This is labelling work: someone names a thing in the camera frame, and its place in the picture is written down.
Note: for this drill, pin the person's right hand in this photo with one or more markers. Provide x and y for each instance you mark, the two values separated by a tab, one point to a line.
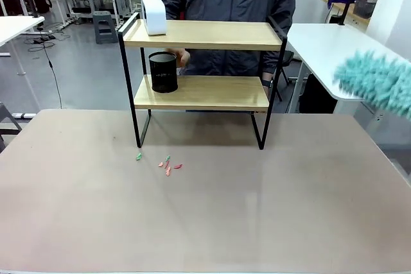
183	57

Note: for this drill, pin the black mesh pen holder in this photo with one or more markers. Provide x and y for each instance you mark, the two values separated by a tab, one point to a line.
163	73

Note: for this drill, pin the white digital clock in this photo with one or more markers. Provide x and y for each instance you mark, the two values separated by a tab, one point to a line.
155	17

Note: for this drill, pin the large green paper scrap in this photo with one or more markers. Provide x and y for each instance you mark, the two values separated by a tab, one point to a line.
138	156

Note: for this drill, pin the teal chenille duster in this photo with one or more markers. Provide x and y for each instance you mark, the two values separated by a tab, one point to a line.
375	80

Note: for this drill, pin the person's left forearm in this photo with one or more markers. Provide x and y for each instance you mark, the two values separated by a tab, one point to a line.
273	62

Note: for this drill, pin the grey plastic step stool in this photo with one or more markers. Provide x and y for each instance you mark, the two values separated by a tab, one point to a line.
105	27

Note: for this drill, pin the black wristwatch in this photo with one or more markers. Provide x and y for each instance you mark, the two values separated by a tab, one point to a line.
267	83

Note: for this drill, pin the black office chair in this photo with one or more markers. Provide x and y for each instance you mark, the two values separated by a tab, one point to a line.
285	62

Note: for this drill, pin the large white table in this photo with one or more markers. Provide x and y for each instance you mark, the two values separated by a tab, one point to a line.
327	49

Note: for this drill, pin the black backpack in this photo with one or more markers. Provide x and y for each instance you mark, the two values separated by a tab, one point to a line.
41	1

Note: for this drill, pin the wooden bench table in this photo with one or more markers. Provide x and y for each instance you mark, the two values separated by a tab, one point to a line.
346	11

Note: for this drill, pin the white side table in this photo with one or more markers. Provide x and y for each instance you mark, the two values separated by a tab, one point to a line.
16	27

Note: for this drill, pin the grey mesh basket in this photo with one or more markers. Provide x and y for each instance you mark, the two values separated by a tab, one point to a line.
365	7

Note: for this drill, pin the grey chair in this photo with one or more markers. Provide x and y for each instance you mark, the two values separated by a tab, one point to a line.
8	126

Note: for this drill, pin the two-tier wooden black-frame shelf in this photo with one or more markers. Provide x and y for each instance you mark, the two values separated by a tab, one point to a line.
202	38

